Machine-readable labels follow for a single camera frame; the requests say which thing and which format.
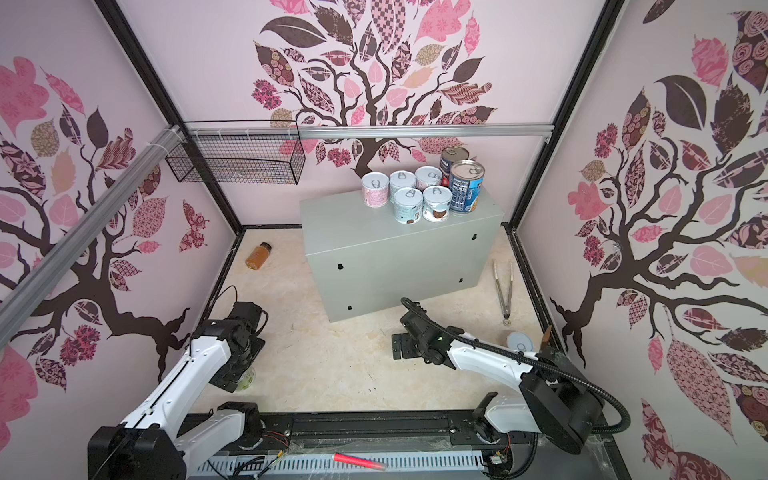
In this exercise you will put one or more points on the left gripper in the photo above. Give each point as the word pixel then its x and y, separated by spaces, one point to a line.
pixel 232 375

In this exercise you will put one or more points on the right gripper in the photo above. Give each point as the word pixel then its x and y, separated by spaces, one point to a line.
pixel 406 352

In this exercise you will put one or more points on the green label can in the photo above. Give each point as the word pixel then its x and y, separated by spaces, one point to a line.
pixel 245 381

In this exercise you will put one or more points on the teal can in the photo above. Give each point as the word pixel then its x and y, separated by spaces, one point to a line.
pixel 399 180
pixel 407 205
pixel 436 203

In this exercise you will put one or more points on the pink can white lid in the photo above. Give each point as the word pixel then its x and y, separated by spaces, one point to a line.
pixel 428 176

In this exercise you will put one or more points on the blue label tall can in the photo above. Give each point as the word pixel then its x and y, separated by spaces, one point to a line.
pixel 465 182

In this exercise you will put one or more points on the la sicilia tomato can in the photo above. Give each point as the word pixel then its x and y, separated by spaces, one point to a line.
pixel 449 156

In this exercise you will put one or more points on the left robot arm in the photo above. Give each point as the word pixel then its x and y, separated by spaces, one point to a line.
pixel 149 443

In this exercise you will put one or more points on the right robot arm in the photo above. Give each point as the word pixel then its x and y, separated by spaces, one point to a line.
pixel 552 397

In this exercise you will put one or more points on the orange spice jar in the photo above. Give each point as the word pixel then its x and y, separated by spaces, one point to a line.
pixel 258 256

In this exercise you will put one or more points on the metal kitchen tongs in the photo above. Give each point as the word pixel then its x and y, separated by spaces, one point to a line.
pixel 504 295

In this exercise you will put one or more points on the orange label can right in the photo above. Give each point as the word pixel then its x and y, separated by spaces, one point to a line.
pixel 518 341

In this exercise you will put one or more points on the grey metal cabinet box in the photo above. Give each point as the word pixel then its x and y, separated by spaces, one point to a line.
pixel 364 261

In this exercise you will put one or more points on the pink marker pen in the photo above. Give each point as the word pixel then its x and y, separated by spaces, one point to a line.
pixel 359 462

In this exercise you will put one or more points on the black mounting rail base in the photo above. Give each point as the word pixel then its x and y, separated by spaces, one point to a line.
pixel 514 455

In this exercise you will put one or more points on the wooden handled knife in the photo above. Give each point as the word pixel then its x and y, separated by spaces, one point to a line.
pixel 546 337

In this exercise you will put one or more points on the white slotted cable duct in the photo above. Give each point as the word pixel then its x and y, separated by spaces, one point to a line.
pixel 315 465

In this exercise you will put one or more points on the black wire basket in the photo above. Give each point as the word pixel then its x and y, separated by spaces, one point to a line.
pixel 261 152

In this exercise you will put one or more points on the aluminium rail back wall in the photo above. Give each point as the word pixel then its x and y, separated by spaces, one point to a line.
pixel 410 131

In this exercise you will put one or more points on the aluminium rail wall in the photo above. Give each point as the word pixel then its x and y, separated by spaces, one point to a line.
pixel 410 131
pixel 19 305

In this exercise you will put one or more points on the aluminium rail left wall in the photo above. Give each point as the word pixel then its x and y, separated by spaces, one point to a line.
pixel 19 305

